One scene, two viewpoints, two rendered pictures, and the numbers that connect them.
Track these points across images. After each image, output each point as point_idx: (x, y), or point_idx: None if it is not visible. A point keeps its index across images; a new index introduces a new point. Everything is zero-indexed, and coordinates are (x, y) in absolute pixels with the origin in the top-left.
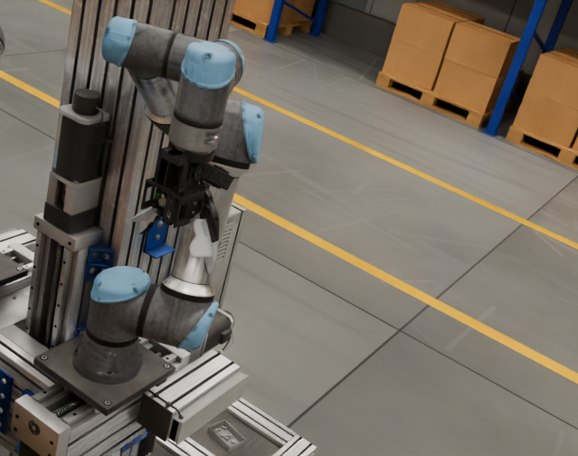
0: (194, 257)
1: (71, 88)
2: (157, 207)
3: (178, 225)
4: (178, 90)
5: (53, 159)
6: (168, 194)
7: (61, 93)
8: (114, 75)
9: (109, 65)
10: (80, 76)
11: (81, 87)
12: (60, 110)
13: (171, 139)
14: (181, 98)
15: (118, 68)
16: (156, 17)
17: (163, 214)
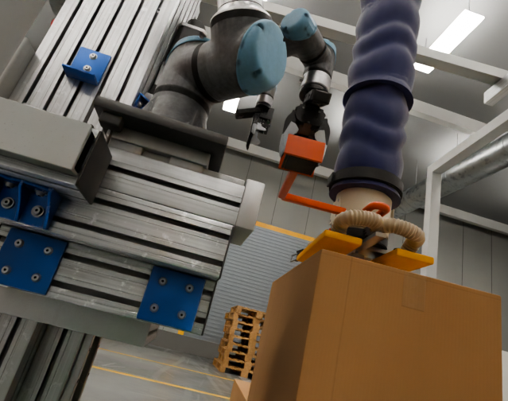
0: (257, 144)
1: (179, 2)
2: (266, 126)
3: (264, 134)
4: (274, 91)
5: (157, 48)
6: (269, 123)
7: (176, 1)
8: (186, 17)
9: (188, 9)
10: (183, 1)
11: (180, 8)
12: (206, 34)
13: (271, 106)
14: (274, 94)
15: (188, 14)
16: (199, 4)
17: (267, 130)
